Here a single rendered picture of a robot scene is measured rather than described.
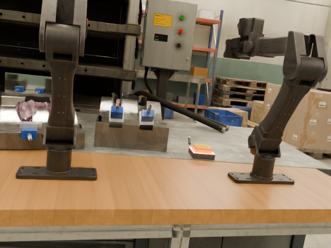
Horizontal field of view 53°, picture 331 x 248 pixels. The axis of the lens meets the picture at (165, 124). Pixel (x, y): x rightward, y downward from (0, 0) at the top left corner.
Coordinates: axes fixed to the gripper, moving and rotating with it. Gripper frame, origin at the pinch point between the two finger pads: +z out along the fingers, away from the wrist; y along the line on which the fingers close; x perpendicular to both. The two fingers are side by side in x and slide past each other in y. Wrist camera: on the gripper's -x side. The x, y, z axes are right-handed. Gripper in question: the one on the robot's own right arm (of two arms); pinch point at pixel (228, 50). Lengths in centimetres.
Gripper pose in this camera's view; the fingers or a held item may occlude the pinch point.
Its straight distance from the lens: 138.1
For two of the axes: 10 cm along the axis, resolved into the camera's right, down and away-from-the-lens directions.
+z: -2.3, -1.8, 9.6
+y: -9.7, -0.6, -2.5
